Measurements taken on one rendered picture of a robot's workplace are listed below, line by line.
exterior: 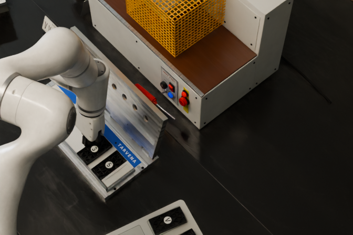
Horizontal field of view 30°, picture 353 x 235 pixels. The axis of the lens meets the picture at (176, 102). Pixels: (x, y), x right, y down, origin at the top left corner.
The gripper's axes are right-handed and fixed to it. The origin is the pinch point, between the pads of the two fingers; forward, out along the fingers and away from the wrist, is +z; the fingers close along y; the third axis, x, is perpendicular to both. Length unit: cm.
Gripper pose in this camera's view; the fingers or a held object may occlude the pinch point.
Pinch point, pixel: (87, 138)
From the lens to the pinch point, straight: 200.9
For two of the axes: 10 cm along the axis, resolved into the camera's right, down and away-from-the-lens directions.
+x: 7.4, -4.3, 5.2
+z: -1.5, 6.4, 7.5
